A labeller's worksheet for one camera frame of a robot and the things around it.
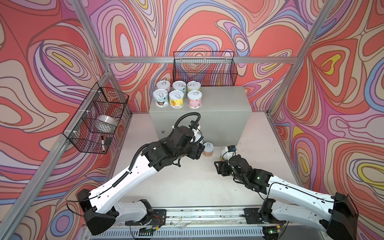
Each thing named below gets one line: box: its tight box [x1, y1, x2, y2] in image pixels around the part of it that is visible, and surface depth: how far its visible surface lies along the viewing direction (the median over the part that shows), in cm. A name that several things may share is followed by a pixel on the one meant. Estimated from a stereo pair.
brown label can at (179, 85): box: [172, 80, 187, 94], surface depth 79 cm
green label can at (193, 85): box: [187, 80, 201, 94], surface depth 80 cm
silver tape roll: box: [92, 114, 118, 132], surface depth 74 cm
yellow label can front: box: [169, 90, 184, 109], surface depth 74 cm
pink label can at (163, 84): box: [156, 80, 171, 91], surface depth 80 cm
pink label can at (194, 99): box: [187, 90, 203, 109], surface depth 75 cm
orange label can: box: [202, 142, 215, 157], surface depth 95 cm
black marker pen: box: [101, 135, 105, 153], surface depth 73 cm
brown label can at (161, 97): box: [153, 88, 169, 108], surface depth 75 cm
